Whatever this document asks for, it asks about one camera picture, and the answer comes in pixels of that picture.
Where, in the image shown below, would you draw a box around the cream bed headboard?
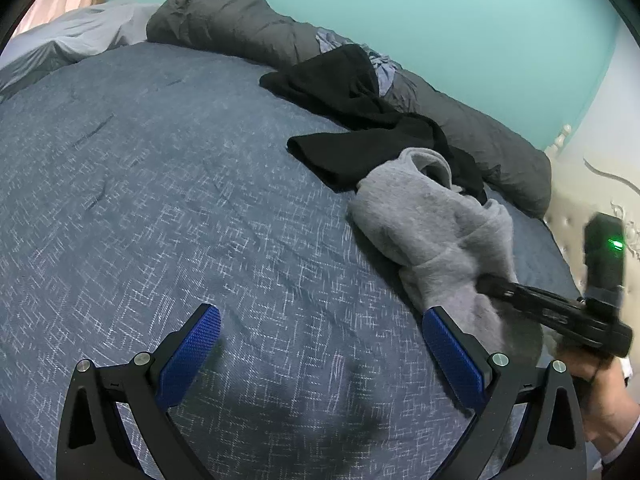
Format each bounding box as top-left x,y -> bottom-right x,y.
542,125 -> 640,321

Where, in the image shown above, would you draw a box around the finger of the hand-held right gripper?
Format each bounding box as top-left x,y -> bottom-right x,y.
477,274 -> 586,331

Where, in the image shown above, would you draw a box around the person's right forearm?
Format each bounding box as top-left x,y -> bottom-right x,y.
600,432 -> 640,480

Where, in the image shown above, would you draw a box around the dark grey rolled duvet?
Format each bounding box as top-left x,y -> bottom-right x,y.
146,0 -> 552,220

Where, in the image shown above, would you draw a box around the person's right hand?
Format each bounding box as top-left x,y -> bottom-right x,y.
557,345 -> 640,458

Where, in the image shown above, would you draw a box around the light grey bed sheet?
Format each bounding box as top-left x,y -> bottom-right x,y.
0,2 -> 161,101

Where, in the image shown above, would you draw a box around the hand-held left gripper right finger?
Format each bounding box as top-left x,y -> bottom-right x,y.
417,306 -> 587,480

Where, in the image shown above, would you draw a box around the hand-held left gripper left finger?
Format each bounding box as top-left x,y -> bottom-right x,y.
56,303 -> 222,480

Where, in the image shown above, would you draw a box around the blue patterned bed cover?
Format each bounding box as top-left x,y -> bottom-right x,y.
0,42 -> 586,480

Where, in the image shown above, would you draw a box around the crumpled blue-grey cloth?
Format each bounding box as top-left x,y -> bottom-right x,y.
316,30 -> 401,98

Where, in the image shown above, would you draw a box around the grey sweater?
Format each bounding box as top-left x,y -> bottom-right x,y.
348,147 -> 546,361

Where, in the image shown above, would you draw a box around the black tights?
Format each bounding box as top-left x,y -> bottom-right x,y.
260,44 -> 488,206

